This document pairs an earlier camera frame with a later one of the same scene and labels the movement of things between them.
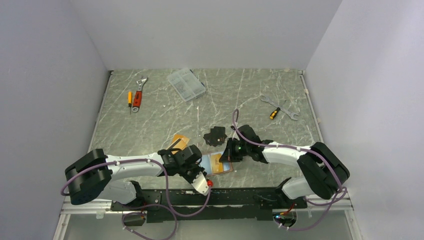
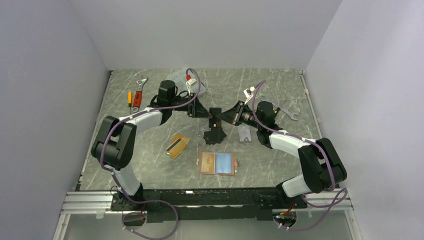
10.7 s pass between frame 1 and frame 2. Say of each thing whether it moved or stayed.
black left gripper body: moved
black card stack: stayed
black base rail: stayed
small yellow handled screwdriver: stayed
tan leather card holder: stayed
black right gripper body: moved
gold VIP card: moved
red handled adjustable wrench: stayed
